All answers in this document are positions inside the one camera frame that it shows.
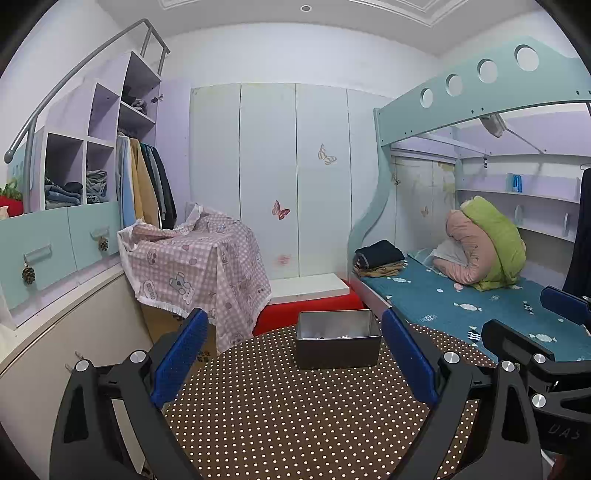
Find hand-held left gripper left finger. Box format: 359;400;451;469
48;307;209;480

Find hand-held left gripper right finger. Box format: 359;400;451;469
381;307;543;480

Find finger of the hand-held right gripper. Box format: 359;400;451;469
481;318;556;376
539;285;591;330

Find metal tin box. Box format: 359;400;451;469
295;310;383;370

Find cardboard box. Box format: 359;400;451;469
141;302;218;370

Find blue patterned bed sheet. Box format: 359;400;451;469
358;247;591;365

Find dark cloth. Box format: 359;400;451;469
564;166;591;296

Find tan folded clothes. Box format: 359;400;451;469
353;261;409;278

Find pink checked cloth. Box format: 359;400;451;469
117;203;272;354

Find green quilt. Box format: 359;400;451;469
461;196;527;291

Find red bench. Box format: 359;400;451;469
253;291;365;337

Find dark folded clothes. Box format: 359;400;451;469
355;240;406;268

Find white pillow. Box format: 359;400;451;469
431;240;467;268

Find white board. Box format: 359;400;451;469
268;273;350;305

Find pink quilt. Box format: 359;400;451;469
434;210;490;284

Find white curved cabinet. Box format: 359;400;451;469
0;268;155;416

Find brown polka dot tablecloth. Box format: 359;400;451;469
164;323;497;480

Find black hanging jacket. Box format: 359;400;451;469
150;145;177;229

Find tan hanging coat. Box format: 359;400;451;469
129;138;160;227

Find grey hanging garment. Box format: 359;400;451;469
140;143;164;222

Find light blue hanging garment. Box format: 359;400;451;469
115;136;138;229

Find purple shelf unit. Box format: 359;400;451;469
0;50;192;328

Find grey folded jeans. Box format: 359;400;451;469
85;170;110;204

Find grey metal strut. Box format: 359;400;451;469
479;113;546;154

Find blue folded jeans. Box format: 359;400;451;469
45;182;84;205

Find white wardrobe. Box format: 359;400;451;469
189;82;393;282

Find grey metal handrail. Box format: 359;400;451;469
4;18;171;162

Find purple wall shelf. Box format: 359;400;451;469
455;152;583;241

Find teal bunk bed frame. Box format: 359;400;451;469
347;37;591;319

